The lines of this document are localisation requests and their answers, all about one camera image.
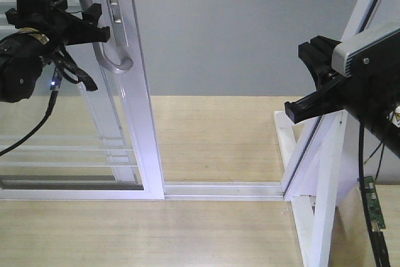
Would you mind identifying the white sliding glass door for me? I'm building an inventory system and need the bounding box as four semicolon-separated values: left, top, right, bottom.
1;0;164;200

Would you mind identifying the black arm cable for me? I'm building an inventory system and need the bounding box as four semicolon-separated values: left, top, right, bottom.
357;119;391;267
0;41;99;158

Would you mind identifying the light wooden base board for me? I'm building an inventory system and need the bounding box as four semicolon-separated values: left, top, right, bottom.
1;96;303;266

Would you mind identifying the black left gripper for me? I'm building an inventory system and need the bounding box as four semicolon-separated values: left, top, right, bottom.
5;0;111;46

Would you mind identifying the white triangular support bracket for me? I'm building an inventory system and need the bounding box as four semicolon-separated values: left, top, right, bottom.
274;111;348;266

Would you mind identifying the white side wall panel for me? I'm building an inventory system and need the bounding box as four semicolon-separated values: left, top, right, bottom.
293;91;400;208

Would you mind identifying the white door frame post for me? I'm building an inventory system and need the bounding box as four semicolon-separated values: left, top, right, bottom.
284;0;399;198

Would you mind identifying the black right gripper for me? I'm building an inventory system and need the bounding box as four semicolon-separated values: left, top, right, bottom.
284;36;363;124

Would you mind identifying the light wooden box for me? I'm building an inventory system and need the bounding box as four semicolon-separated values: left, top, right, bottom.
329;185;399;266

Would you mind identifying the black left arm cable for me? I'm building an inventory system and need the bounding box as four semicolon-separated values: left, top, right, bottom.
357;119;391;267

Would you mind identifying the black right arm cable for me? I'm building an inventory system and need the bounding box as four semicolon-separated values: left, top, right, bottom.
0;41;99;158

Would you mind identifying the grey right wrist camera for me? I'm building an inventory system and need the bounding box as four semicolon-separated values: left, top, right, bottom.
331;20;399;78

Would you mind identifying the silver door handle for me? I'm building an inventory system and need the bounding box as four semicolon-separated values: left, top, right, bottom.
79;0;134;74

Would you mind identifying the green circuit board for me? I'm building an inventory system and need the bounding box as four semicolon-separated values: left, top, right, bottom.
364;176;386;231

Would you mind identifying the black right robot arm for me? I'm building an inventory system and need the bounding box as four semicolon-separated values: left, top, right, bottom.
285;35;399;156

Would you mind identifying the aluminium floor track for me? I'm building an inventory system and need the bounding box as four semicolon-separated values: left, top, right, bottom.
164;181;284;201

